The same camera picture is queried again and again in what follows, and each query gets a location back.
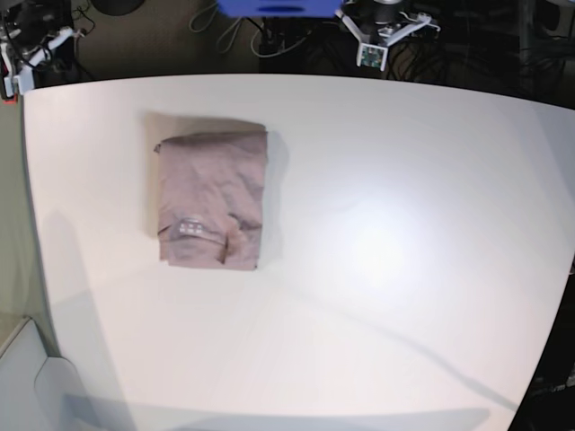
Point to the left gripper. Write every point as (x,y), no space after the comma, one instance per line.
(386,34)

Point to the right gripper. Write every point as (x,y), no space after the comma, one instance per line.
(16,58)

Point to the mauve t-shirt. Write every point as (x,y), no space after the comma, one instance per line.
(210,196)

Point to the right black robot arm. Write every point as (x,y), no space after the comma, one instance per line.
(35,19)

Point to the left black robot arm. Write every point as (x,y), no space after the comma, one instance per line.
(365,12)

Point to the blue box at top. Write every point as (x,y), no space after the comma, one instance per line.
(279,8)

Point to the white side table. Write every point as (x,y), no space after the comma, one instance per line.
(35,388)

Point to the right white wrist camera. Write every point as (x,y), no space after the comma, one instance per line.
(21,83)

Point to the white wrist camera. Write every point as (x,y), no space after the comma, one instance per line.
(373,56)
(21,83)

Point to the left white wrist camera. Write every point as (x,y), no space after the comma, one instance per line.
(373,56)

